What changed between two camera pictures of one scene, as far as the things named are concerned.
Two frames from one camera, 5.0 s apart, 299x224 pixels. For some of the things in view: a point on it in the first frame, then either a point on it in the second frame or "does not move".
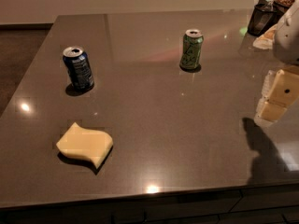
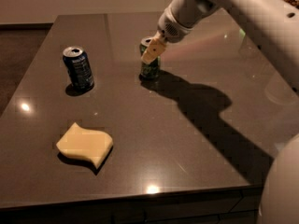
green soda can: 192,49 to 151,69
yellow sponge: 79,142 does not move
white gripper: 288,44 to 172,29
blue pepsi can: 78,66 does not move
